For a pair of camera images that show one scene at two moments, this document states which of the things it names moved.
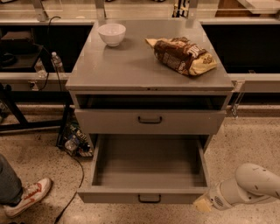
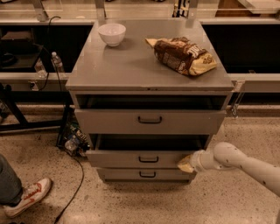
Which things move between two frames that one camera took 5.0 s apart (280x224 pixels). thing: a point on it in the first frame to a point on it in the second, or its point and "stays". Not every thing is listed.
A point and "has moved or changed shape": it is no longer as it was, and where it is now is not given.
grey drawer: x=147 y=168 has moved or changed shape
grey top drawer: x=150 y=121 stays
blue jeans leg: x=10 y=185 stays
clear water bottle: x=57 y=62 stays
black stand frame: x=10 y=96 stays
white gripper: x=216 y=198 to x=196 y=162
